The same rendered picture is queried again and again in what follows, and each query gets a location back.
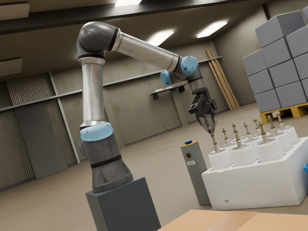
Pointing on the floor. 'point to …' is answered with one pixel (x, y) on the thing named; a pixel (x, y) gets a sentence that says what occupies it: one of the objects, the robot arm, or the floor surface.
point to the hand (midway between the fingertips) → (210, 131)
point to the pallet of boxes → (280, 66)
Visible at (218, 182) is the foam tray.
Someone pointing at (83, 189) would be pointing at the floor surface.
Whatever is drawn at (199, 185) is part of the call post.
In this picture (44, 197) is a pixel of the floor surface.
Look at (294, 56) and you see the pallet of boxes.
